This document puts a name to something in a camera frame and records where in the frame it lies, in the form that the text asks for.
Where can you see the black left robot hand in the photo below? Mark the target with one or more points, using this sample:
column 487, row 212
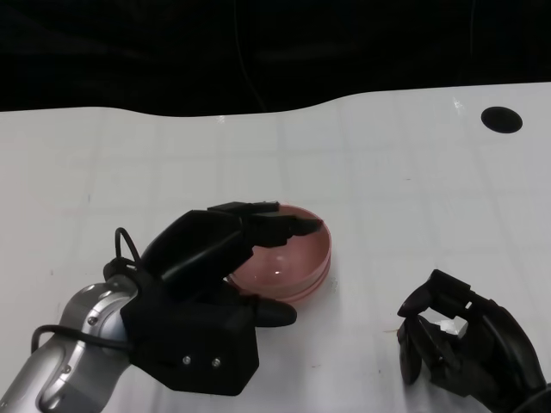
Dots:
column 198, row 249

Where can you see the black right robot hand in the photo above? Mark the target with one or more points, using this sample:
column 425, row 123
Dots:
column 495, row 348

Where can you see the black round table grommet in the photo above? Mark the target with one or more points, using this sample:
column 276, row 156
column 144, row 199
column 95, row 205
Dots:
column 502, row 120

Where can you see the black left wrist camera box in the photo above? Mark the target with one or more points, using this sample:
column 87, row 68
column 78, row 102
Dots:
column 193, row 348

